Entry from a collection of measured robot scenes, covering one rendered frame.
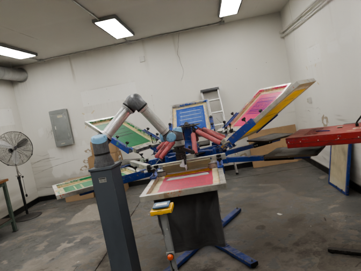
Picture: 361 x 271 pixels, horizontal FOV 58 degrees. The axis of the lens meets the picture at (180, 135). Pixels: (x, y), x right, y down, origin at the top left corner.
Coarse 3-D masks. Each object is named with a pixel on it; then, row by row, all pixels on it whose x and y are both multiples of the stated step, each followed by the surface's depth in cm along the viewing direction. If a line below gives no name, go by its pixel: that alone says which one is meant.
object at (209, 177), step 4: (200, 172) 273; (196, 176) 260; (200, 176) 257; (204, 176) 255; (208, 176) 252; (212, 176) 250; (208, 180) 241; (212, 180) 238; (200, 184) 232; (204, 184) 231
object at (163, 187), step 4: (172, 176) 277; (176, 176) 274; (164, 180) 268; (172, 180) 262; (176, 180) 260; (180, 180) 257; (164, 184) 253; (160, 188) 243; (164, 188) 241; (176, 188) 235; (180, 188) 232
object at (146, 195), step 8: (224, 176) 228; (152, 184) 246; (208, 184) 215; (216, 184) 211; (224, 184) 211; (144, 192) 225; (160, 192) 217; (168, 192) 214; (176, 192) 214; (184, 192) 213; (192, 192) 213; (200, 192) 213; (144, 200) 216; (152, 200) 216
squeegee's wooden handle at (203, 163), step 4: (196, 160) 272; (200, 160) 270; (204, 160) 270; (208, 160) 270; (176, 164) 273; (188, 164) 272; (192, 164) 271; (196, 164) 271; (200, 164) 271; (204, 164) 270; (164, 168) 274; (168, 168) 273; (172, 168) 273; (176, 168) 273; (180, 168) 272; (184, 168) 272; (188, 168) 272; (192, 168) 272; (196, 168) 271; (168, 172) 274; (172, 172) 273
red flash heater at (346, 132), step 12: (300, 132) 289; (312, 132) 276; (324, 132) 265; (336, 132) 254; (348, 132) 245; (360, 132) 240; (288, 144) 272; (300, 144) 267; (312, 144) 262; (324, 144) 256; (336, 144) 252
